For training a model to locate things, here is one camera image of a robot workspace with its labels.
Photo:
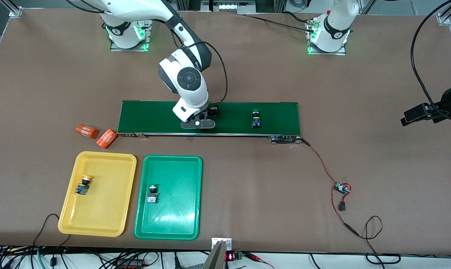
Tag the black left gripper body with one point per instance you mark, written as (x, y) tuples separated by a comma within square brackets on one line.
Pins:
[(433, 111)]

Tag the green push button switch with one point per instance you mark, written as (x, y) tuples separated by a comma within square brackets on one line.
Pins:
[(152, 196), (256, 120)]

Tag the orange cylinder with white print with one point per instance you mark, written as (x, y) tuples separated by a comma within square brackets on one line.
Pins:
[(87, 131), (106, 138)]

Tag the yellow push button switch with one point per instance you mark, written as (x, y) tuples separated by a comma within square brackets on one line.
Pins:
[(83, 185)]

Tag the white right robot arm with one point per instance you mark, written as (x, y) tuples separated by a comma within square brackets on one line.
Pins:
[(188, 80)]

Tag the green conveyor belt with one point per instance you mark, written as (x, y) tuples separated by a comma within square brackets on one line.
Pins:
[(147, 117)]

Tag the small green circuit board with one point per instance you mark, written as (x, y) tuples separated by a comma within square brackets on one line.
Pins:
[(341, 188)]

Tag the green plastic tray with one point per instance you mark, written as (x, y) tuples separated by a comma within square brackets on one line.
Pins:
[(177, 209)]

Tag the control box with white lights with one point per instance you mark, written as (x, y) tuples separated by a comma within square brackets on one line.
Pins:
[(229, 5)]

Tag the small black connector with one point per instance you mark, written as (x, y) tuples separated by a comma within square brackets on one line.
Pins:
[(342, 206)]

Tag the yellow plastic tray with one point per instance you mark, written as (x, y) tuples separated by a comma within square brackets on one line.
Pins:
[(106, 209)]

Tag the red LED display module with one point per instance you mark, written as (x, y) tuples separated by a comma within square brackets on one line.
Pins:
[(233, 256)]

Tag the red clip lead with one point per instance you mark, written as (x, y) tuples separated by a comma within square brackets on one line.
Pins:
[(257, 257)]

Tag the red terminal block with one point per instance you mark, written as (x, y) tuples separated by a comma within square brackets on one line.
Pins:
[(130, 264)]

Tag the aluminium frame corner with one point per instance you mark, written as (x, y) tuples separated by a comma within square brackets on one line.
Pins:
[(15, 11), (445, 18)]

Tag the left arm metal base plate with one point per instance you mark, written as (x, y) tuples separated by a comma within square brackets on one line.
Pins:
[(328, 53)]

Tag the silver mounting bracket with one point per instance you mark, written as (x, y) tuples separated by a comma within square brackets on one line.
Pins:
[(227, 243)]

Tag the grey camera pole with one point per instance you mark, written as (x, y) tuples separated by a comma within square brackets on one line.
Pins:
[(215, 257)]

